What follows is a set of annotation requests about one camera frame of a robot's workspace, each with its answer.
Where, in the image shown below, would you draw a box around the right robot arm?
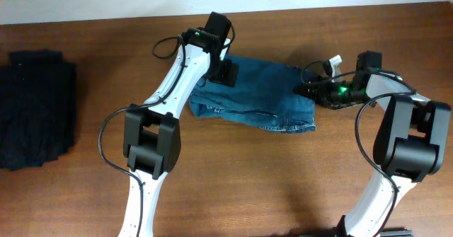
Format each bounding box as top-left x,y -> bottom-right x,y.
294,51 -> 452,237

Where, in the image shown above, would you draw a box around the black folded garment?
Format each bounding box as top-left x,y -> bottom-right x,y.
1,50 -> 76,170

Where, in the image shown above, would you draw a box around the blue denim jeans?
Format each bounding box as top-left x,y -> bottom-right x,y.
188,55 -> 316,134

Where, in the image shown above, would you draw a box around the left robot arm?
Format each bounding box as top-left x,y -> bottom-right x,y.
119,12 -> 239,236

